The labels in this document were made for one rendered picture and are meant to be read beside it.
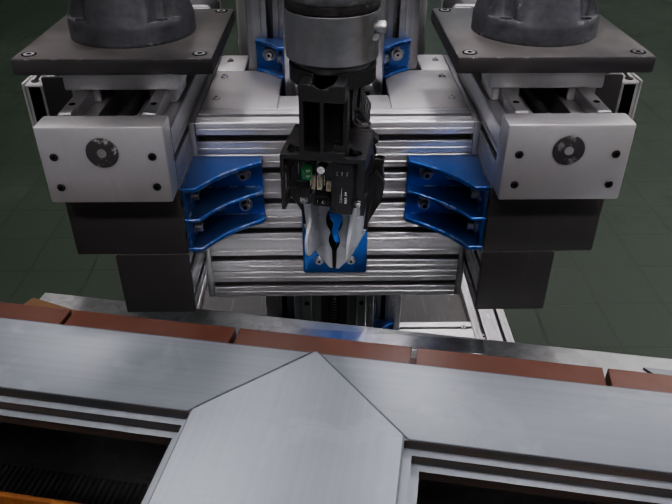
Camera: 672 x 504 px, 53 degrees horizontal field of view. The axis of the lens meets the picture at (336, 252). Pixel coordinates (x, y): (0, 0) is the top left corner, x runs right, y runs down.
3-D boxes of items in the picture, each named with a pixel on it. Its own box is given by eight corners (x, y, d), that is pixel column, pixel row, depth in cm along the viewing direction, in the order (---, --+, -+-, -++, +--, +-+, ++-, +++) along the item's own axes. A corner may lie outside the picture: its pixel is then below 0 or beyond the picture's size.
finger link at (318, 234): (294, 291, 65) (291, 206, 60) (306, 256, 70) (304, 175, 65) (326, 294, 64) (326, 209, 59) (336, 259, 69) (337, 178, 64)
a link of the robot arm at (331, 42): (295, -8, 57) (393, -4, 55) (296, 47, 59) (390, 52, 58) (273, 15, 50) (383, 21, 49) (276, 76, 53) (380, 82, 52)
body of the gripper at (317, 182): (278, 215, 58) (271, 78, 52) (299, 171, 65) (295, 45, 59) (367, 223, 57) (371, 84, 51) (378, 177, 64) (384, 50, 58)
